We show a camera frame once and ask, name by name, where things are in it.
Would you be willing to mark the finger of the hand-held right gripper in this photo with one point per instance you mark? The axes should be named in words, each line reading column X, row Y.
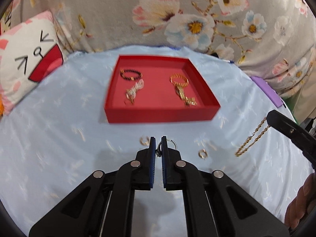
column 284, row 126

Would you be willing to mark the small gold hoop earring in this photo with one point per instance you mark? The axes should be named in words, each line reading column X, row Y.
column 142, row 142

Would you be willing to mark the person's right hand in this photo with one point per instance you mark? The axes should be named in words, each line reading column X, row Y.
column 300, row 202

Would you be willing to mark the white cat face pillow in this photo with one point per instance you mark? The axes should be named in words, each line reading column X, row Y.
column 24, row 54

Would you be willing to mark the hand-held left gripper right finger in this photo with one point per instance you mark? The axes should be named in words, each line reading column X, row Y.
column 165, row 163

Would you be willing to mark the purple flat box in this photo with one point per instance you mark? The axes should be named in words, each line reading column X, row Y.
column 266, row 88

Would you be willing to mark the gold braided bangle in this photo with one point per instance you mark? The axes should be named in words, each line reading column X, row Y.
column 172, row 79

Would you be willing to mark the grey floral blanket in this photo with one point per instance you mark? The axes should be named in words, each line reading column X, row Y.
column 111, row 17

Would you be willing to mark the light blue palm-print sheet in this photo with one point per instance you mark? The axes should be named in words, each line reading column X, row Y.
column 61, row 128

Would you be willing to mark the red jewelry box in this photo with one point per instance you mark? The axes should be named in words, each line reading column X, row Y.
column 158, row 93

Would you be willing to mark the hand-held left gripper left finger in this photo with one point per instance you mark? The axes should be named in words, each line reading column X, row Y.
column 151, row 163

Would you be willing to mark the gold link watch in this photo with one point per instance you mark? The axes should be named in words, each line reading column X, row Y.
column 182, row 95

